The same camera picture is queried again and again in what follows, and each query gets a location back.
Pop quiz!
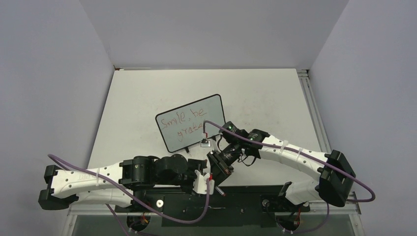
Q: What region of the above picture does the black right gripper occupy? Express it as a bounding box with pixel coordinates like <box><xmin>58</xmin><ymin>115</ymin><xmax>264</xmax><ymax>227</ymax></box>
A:
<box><xmin>207</xmin><ymin>141</ymin><xmax>242</xmax><ymax>190</ymax></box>

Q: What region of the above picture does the white marker pen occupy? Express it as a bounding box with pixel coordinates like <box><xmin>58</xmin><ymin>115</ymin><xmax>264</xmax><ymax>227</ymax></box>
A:
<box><xmin>215</xmin><ymin>186</ymin><xmax>226</xmax><ymax>197</ymax></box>

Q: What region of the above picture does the black framed whiteboard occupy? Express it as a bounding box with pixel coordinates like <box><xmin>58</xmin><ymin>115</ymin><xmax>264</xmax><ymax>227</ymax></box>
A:
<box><xmin>155</xmin><ymin>94</ymin><xmax>226</xmax><ymax>153</ymax></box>

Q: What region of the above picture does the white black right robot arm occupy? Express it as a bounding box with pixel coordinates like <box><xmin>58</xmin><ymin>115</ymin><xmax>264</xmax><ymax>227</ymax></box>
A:
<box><xmin>219</xmin><ymin>121</ymin><xmax>356</xmax><ymax>210</ymax></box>

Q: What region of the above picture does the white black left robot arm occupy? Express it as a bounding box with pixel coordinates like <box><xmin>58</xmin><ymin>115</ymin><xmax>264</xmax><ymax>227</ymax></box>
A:
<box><xmin>38</xmin><ymin>154</ymin><xmax>214</xmax><ymax>212</ymax></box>

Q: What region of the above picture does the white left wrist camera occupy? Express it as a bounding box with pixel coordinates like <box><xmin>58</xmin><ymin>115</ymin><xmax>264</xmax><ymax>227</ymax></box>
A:
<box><xmin>192</xmin><ymin>170</ymin><xmax>215</xmax><ymax>195</ymax></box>

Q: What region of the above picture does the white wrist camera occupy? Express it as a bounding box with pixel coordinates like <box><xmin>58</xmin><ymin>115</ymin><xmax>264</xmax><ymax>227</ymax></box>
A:
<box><xmin>192</xmin><ymin>170</ymin><xmax>215</xmax><ymax>195</ymax></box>
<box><xmin>200</xmin><ymin>132</ymin><xmax>211</xmax><ymax>148</ymax></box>

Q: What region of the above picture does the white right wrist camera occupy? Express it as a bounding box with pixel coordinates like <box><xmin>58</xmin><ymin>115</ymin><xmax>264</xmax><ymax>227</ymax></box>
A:
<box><xmin>200</xmin><ymin>132</ymin><xmax>211</xmax><ymax>148</ymax></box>

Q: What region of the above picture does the black base frame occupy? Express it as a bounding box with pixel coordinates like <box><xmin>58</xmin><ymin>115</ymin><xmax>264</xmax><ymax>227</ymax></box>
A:
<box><xmin>114</xmin><ymin>185</ymin><xmax>344</xmax><ymax>229</ymax></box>

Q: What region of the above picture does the aluminium rail frame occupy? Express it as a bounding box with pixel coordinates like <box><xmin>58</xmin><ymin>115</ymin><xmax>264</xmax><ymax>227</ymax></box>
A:
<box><xmin>296</xmin><ymin>68</ymin><xmax>362</xmax><ymax>216</ymax></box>

